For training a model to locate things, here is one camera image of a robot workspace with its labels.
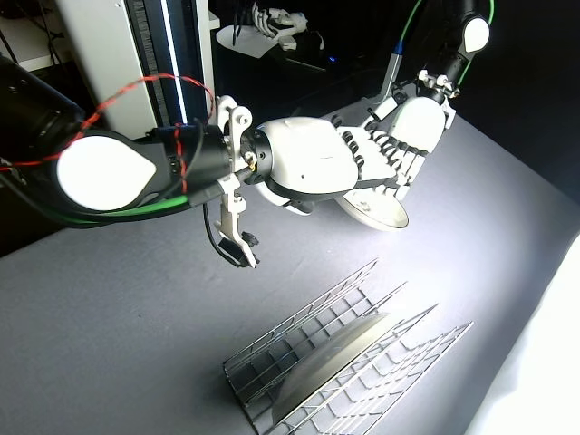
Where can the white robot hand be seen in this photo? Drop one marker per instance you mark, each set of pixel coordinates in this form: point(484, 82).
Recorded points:
point(308, 158)
point(419, 122)

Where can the grey table cloth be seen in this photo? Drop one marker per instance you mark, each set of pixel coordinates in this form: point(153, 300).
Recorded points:
point(113, 340)

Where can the white paper sheet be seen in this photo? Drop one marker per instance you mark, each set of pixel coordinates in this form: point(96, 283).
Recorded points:
point(244, 43)

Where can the white backdrop cloth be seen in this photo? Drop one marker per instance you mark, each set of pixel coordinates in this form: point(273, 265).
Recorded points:
point(544, 362)

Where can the spare white robot hand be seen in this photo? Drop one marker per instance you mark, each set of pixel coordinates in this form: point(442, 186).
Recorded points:
point(281, 20)

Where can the grey angled metal bracket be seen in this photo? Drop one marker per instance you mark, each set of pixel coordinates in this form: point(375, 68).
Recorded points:
point(390, 72)

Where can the white column with light strip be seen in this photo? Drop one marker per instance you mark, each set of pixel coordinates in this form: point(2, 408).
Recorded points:
point(113, 54)

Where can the small white box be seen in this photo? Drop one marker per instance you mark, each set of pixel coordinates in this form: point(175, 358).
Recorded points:
point(287, 43)

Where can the white desk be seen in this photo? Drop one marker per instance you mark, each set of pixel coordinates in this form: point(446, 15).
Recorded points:
point(31, 50)

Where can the white ceramic plate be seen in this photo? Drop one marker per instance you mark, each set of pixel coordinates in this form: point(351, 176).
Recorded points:
point(385, 217)
point(335, 362)

